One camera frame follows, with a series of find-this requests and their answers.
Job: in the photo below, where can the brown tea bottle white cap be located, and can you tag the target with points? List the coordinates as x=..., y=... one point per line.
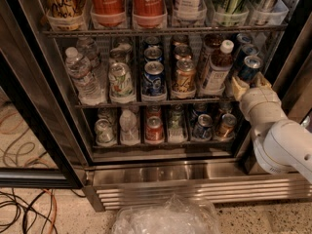
x=219, y=64

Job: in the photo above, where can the white green can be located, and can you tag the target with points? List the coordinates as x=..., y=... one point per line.
x=120, y=78
x=117, y=55
x=125, y=43
x=104, y=132

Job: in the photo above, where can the bottom white green can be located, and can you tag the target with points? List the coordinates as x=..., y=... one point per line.
x=104, y=132

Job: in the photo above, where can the right coca cola bottle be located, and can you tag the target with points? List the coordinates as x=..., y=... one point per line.
x=148, y=12

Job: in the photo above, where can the rear brown tea bottle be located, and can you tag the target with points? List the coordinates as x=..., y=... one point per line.
x=210, y=43

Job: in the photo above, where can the open glass fridge door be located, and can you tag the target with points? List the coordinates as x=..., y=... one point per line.
x=33, y=78

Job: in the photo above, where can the right glass fridge door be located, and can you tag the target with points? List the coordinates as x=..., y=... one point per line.
x=296, y=98

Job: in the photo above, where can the blue redbull can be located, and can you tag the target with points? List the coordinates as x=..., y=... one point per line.
x=244, y=51
x=250, y=67
x=240, y=39

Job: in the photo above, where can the green striped tall can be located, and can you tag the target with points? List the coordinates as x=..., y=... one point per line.
x=230, y=12

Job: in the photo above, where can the clear plastic bag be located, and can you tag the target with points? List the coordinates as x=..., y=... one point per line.
x=177, y=215

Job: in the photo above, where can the bottom small water bottle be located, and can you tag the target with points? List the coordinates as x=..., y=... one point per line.
x=129, y=129

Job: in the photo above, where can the rear clear water bottle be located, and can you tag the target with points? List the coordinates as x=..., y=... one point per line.
x=89, y=48

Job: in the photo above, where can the front white green can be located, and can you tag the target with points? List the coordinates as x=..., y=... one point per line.
x=120, y=78

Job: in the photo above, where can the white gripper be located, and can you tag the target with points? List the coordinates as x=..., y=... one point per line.
x=258, y=98

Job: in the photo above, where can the bottom blue soda can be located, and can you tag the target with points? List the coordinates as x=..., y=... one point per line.
x=203, y=127

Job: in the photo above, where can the blue pepsi can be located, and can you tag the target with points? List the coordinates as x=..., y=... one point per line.
x=153, y=79
x=152, y=41
x=153, y=54

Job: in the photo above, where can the bottom orange soda can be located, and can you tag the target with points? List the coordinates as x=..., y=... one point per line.
x=225, y=126

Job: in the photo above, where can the stainless steel display fridge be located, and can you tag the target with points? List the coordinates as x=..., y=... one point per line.
x=219, y=170

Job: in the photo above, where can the clear water bottle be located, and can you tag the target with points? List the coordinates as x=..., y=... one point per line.
x=80, y=71
x=89, y=48

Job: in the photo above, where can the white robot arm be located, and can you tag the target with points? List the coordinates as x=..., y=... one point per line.
x=279, y=143

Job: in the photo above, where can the bottom green label bottle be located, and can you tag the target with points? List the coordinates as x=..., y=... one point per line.
x=176, y=121

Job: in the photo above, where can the coca cola bottle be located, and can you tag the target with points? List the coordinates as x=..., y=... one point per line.
x=109, y=12
x=148, y=12

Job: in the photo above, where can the gold soda can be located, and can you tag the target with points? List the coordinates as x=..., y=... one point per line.
x=184, y=76
x=179, y=40
x=182, y=52

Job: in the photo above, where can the white label bottle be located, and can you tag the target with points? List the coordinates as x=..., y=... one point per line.
x=187, y=9

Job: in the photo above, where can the front gold soda can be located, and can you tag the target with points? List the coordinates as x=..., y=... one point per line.
x=184, y=76

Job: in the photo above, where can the left coca cola bottle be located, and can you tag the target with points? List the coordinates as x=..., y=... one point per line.
x=109, y=12

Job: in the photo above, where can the front blue pepsi can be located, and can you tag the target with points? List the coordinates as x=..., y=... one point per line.
x=153, y=79

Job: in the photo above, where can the bottom red soda can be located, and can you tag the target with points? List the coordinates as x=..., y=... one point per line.
x=154, y=129

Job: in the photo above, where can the front clear water bottle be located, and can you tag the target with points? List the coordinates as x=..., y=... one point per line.
x=80, y=71

